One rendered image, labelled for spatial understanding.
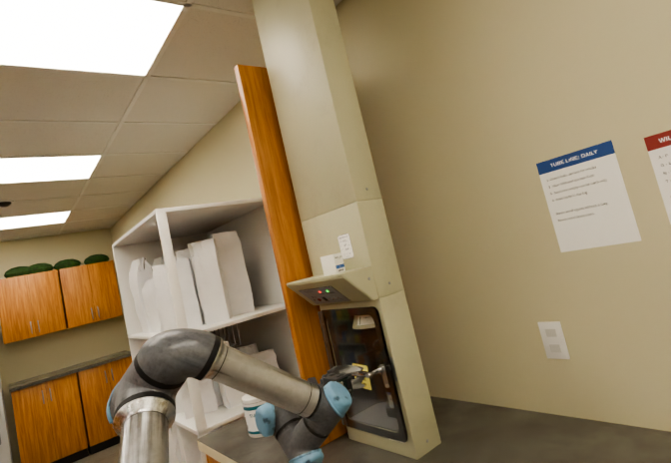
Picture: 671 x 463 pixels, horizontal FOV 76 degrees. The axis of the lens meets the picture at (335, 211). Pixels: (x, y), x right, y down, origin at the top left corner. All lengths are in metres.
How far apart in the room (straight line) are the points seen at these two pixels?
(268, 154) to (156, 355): 0.90
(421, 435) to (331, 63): 1.17
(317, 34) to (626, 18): 0.85
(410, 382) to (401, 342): 0.12
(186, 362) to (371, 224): 0.68
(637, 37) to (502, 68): 0.36
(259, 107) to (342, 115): 0.42
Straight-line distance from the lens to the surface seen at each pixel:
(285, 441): 1.18
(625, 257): 1.40
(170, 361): 0.97
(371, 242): 1.33
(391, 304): 1.36
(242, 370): 1.00
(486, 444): 1.48
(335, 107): 1.39
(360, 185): 1.35
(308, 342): 1.61
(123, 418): 1.01
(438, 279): 1.72
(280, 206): 1.60
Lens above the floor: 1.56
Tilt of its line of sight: 6 degrees up
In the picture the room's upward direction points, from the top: 13 degrees counter-clockwise
